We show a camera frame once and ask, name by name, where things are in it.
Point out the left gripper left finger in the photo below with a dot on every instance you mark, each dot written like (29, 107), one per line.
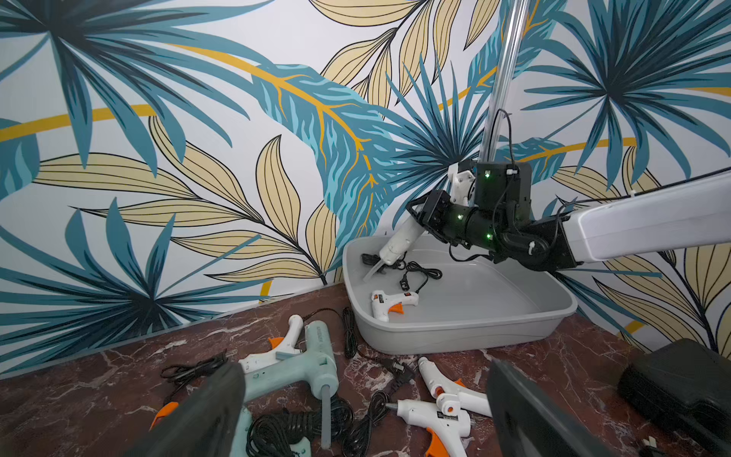
(205, 424)

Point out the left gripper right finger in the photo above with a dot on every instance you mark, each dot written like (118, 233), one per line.
(529, 423)

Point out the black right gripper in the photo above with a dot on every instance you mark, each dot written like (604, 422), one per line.
(460, 225)

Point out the large white glue gun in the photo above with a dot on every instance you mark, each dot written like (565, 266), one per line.
(412, 229)

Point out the white small glue gun pair-left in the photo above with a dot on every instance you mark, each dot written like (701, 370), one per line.
(446, 432)

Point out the white small glue gun pair-right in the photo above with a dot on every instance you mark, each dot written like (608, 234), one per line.
(452, 397)

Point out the white orange-trigger glue gun front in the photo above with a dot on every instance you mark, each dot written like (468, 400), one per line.
(382, 304)

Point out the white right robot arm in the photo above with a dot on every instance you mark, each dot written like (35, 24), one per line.
(690, 214)

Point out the orange small glue gun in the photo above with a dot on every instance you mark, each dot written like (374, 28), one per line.
(164, 412)

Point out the grey plastic storage box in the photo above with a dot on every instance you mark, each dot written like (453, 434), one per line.
(474, 305)

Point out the white glue gun at back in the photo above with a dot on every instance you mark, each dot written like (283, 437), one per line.
(281, 348)

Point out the mint green large glue gun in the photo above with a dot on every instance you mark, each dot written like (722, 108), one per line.
(316, 366)

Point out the black case at right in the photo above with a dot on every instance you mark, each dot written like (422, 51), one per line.
(683, 386)

